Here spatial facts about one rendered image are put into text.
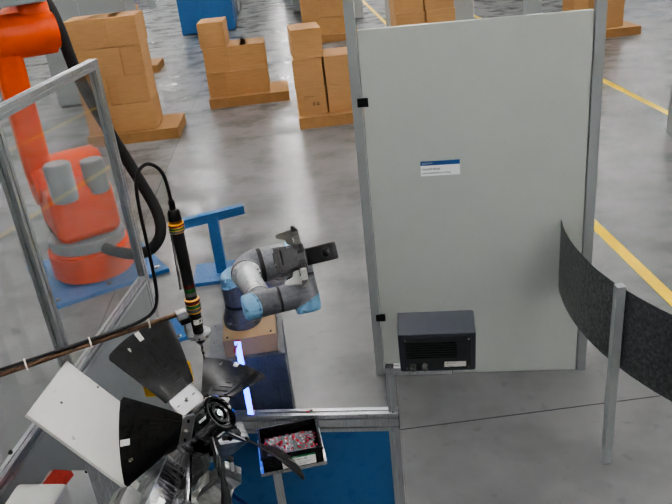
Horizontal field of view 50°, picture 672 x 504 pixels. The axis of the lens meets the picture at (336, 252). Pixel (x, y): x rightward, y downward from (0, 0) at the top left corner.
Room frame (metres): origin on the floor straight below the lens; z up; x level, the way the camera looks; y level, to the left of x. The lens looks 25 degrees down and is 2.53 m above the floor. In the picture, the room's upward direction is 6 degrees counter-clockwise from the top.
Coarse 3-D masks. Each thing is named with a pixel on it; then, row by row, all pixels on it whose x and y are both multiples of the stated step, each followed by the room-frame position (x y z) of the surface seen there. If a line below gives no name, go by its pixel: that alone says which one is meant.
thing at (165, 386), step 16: (144, 336) 1.91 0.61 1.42; (160, 336) 1.92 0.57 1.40; (176, 336) 1.94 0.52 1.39; (112, 352) 1.84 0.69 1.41; (144, 352) 1.87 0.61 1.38; (160, 352) 1.87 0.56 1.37; (176, 352) 1.89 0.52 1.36; (128, 368) 1.82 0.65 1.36; (144, 368) 1.83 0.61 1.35; (160, 368) 1.84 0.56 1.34; (176, 368) 1.84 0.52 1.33; (144, 384) 1.80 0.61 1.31; (160, 384) 1.80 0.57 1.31; (176, 384) 1.81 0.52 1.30
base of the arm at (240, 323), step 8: (232, 312) 2.46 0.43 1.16; (240, 312) 2.45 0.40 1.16; (224, 320) 2.49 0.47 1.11; (232, 320) 2.46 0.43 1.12; (240, 320) 2.44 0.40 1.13; (248, 320) 2.45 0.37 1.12; (256, 320) 2.46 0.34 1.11; (232, 328) 2.45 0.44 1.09; (240, 328) 2.44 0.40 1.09; (248, 328) 2.44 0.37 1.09
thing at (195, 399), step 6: (192, 384) 1.82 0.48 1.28; (186, 390) 1.80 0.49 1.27; (192, 390) 1.81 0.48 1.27; (180, 396) 1.79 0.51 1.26; (186, 396) 1.79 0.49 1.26; (192, 396) 1.79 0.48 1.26; (198, 396) 1.79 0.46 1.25; (174, 402) 1.78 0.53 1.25; (180, 402) 1.78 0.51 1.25; (186, 402) 1.78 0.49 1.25; (192, 402) 1.78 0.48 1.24; (198, 402) 1.78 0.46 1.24; (174, 408) 1.76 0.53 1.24; (180, 408) 1.77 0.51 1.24; (186, 408) 1.77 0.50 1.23; (192, 408) 1.77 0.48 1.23
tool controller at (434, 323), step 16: (400, 320) 2.12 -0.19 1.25; (416, 320) 2.11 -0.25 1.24; (432, 320) 2.10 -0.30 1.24; (448, 320) 2.09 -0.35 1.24; (464, 320) 2.08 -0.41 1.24; (400, 336) 2.05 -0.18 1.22; (416, 336) 2.05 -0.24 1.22; (432, 336) 2.04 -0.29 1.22; (448, 336) 2.03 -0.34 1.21; (464, 336) 2.02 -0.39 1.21; (400, 352) 2.07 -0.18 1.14; (416, 352) 2.06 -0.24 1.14; (432, 352) 2.05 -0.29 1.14; (448, 352) 2.05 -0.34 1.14; (464, 352) 2.04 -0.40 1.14; (416, 368) 2.08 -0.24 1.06; (432, 368) 2.08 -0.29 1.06; (448, 368) 2.07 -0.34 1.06; (464, 368) 2.07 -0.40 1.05
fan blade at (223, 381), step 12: (204, 360) 2.08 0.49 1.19; (216, 360) 2.09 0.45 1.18; (228, 360) 2.10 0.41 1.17; (204, 372) 2.02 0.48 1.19; (216, 372) 2.02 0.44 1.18; (228, 372) 2.02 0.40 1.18; (240, 372) 2.03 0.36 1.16; (252, 372) 2.05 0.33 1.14; (204, 384) 1.95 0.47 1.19; (216, 384) 1.95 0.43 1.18; (228, 384) 1.94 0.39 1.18; (240, 384) 1.95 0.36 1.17; (252, 384) 1.97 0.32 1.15; (204, 396) 1.88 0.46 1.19; (228, 396) 1.87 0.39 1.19
